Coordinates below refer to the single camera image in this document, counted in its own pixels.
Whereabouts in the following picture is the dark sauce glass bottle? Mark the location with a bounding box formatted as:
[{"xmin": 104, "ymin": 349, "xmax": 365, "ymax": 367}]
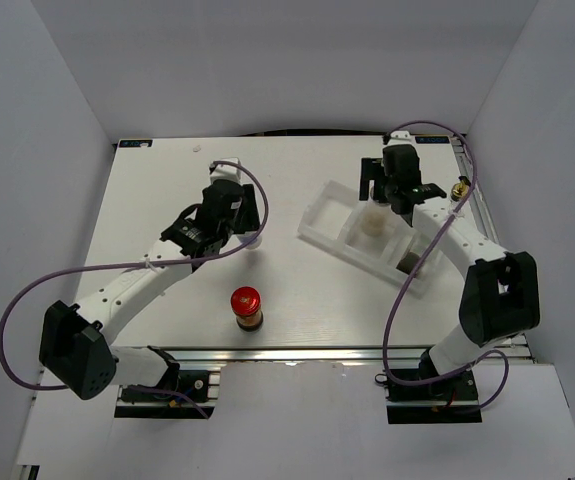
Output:
[{"xmin": 396, "ymin": 238, "xmax": 431, "ymax": 279}]

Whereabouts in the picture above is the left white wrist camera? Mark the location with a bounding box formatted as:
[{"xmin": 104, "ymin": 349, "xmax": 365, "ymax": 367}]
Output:
[{"xmin": 209, "ymin": 157, "xmax": 241, "ymax": 184}]

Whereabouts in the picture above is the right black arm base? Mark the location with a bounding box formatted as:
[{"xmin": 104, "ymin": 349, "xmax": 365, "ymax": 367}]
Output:
[{"xmin": 374, "ymin": 371, "xmax": 482, "ymax": 425}]

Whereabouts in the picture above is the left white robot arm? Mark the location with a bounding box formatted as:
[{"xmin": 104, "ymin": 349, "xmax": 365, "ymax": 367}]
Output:
[{"xmin": 39, "ymin": 179, "xmax": 261, "ymax": 400}]

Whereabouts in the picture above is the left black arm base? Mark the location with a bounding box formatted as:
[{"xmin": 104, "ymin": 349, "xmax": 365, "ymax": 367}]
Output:
[{"xmin": 114, "ymin": 350, "xmax": 217, "ymax": 420}]

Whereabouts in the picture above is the white three compartment tray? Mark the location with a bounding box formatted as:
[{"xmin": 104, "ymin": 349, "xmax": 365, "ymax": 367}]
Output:
[{"xmin": 297, "ymin": 180, "xmax": 429, "ymax": 287}]

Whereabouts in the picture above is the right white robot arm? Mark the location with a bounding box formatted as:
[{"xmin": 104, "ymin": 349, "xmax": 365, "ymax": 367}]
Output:
[{"xmin": 359, "ymin": 144, "xmax": 541, "ymax": 399}]

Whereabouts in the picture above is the clear liquid glass bottle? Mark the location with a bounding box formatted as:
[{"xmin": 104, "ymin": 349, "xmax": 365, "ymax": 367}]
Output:
[{"xmin": 450, "ymin": 176, "xmax": 471, "ymax": 203}]

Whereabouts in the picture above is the red lid sauce jar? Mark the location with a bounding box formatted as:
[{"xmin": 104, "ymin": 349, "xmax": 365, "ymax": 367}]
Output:
[{"xmin": 230, "ymin": 286, "xmax": 264, "ymax": 332}]

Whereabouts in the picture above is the tall silver lid spice jar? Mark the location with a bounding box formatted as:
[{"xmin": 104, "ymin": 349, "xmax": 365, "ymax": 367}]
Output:
[{"xmin": 360, "ymin": 201, "xmax": 391, "ymax": 237}]

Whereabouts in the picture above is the blue label silver lid jar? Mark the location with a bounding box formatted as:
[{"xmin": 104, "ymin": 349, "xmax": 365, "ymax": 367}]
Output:
[{"xmin": 237, "ymin": 235, "xmax": 262, "ymax": 250}]

